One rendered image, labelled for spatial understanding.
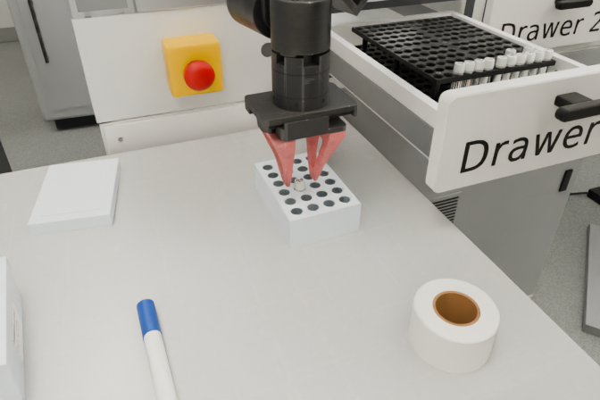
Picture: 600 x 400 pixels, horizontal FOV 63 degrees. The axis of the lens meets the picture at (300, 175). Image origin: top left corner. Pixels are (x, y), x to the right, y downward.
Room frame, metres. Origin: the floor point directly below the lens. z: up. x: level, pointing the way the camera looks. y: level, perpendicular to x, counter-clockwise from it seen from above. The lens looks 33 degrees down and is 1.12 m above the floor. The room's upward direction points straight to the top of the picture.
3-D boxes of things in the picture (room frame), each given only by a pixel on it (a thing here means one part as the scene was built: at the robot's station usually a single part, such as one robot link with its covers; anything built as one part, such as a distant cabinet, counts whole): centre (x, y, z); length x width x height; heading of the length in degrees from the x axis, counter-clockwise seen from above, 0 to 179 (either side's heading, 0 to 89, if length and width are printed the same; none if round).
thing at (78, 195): (0.50, 0.27, 0.77); 0.13 x 0.09 x 0.02; 13
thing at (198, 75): (0.62, 0.13, 0.88); 0.04 x 0.03 x 0.04; 111
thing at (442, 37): (0.67, -0.20, 0.87); 0.22 x 0.18 x 0.06; 21
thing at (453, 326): (0.29, -0.13, 0.78); 0.07 x 0.07 x 0.04
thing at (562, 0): (0.87, -0.46, 0.91); 0.07 x 0.04 x 0.01; 111
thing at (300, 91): (0.46, 0.00, 0.93); 0.10 x 0.07 x 0.07; 112
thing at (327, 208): (0.48, -0.01, 0.78); 0.12 x 0.08 x 0.04; 22
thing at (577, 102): (0.46, -0.28, 0.91); 0.07 x 0.04 x 0.01; 111
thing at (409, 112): (0.68, -0.20, 0.86); 0.40 x 0.26 x 0.06; 21
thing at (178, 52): (0.65, 0.15, 0.88); 0.07 x 0.05 x 0.07; 111
